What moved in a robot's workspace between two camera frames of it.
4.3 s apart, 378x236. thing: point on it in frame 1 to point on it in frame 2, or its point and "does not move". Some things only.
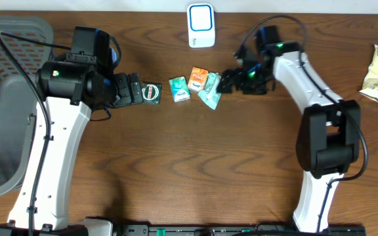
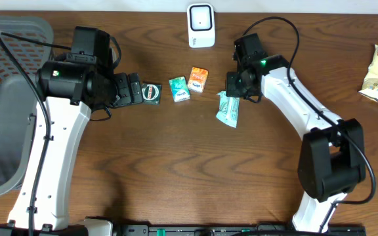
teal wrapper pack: x=211 y=94 to x=228 y=110
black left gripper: x=126 y=98 does not move
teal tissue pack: x=180 y=89 does not move
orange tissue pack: x=197 y=80 does not move
